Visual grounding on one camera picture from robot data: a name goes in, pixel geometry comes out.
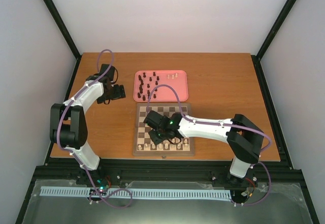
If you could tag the light blue cable duct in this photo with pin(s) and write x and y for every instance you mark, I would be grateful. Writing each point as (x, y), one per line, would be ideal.
(138, 193)

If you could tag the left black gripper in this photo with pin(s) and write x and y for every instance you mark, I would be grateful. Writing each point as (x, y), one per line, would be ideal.
(119, 94)

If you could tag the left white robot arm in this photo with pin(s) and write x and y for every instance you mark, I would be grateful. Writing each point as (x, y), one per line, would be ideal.
(68, 128)

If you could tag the black aluminium frame base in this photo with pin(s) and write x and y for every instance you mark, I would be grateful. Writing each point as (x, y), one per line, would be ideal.
(185, 171)

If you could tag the wooden chess board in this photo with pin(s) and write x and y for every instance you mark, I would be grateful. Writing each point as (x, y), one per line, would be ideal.
(141, 132)

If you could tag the white chess king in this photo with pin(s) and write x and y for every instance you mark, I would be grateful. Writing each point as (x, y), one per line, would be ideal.
(160, 147)

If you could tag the pink plastic tray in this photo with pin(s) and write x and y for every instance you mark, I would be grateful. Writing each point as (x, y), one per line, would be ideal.
(155, 84)

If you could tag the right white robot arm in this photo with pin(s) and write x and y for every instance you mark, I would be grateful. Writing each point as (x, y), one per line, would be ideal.
(242, 136)

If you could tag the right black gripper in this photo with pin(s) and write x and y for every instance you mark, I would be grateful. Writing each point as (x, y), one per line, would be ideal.
(156, 140)

